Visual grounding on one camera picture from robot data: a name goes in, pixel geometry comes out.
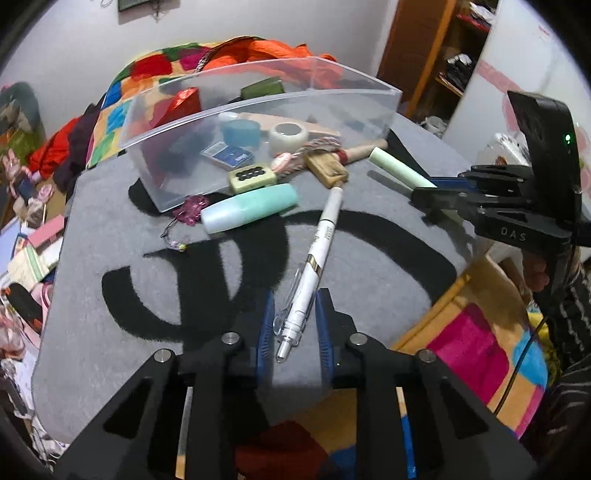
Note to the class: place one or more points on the pale green dotted fidget cube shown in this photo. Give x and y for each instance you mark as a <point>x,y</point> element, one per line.
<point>251,177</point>

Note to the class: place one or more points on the pink tape dispenser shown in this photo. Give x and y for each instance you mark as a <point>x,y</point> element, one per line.
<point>44,302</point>

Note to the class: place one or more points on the pink bead charm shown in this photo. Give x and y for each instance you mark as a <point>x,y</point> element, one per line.
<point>191,210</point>

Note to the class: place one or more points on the black and orange tool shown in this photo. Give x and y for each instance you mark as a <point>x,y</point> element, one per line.
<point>25,307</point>

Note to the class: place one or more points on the white tape roll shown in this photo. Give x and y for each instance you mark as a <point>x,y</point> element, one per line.
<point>277,144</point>

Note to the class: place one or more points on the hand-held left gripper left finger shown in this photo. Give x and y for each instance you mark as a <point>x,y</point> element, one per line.
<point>264,337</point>

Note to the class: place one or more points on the orange jacket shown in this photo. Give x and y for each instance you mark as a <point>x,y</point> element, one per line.
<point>272,50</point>

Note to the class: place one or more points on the green dropper bottle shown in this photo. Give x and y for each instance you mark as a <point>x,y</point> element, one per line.
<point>263,87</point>

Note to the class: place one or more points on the clear plastic storage box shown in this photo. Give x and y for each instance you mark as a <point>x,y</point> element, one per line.
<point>184,138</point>

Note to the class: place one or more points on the red paper envelope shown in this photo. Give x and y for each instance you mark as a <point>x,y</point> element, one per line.
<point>182,104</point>

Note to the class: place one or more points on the teal tape roll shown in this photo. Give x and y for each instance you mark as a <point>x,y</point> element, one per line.
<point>240,134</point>

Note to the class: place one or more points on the white pen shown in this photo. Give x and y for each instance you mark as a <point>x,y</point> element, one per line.
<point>318,249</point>

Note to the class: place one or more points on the small wall screen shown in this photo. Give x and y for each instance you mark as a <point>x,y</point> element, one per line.
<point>138,4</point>

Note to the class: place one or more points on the white suitcase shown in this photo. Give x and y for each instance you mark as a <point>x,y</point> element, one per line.
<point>508,147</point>

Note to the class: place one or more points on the colourful patchwork blanket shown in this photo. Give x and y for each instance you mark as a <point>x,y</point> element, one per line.
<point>471,350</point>

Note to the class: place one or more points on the pink lidded box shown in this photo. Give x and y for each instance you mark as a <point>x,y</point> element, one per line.
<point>46,230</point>

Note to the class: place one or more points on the person's right forearm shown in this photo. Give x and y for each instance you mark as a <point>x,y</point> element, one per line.
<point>572,332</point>

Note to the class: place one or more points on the pink rabbit toy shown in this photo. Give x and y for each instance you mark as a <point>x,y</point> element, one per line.
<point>18,177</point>

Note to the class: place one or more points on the grey neck pillow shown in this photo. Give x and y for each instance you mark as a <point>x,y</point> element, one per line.
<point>21,110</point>

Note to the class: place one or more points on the light green stick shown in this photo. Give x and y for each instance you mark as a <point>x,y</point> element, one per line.
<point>392,166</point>

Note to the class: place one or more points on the wooden door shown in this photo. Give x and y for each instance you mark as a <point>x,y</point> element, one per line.
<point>415,46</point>

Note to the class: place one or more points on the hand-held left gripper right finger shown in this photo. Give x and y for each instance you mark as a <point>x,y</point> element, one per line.
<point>324,337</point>

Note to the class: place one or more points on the beige stick with red band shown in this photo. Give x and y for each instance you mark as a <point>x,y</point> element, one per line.
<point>364,152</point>

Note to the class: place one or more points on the red garment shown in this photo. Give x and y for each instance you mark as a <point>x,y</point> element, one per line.
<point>55,147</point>

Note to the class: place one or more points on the pink round trinket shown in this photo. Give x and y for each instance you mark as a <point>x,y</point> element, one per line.
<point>281,164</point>

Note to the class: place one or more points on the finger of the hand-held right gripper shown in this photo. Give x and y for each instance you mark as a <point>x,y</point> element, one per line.
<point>443,201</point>
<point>457,182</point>

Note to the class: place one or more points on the dark purple garment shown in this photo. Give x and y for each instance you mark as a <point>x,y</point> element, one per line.
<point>78,152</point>

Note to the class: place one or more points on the white bag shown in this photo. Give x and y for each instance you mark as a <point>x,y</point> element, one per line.
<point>434,125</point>

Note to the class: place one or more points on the blue patterned small box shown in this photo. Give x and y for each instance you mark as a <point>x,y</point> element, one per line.
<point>226,154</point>

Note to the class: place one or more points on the white wardrobe door pink hearts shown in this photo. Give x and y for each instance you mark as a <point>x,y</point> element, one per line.
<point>517,55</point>

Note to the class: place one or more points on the wooden wardrobe shelves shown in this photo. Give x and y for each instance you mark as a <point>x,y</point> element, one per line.
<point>461,55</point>

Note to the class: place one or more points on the mint green roll-on bottle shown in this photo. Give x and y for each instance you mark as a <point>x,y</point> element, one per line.
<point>249,207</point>

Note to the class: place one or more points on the person's right hand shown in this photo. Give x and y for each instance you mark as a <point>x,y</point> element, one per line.
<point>535,274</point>

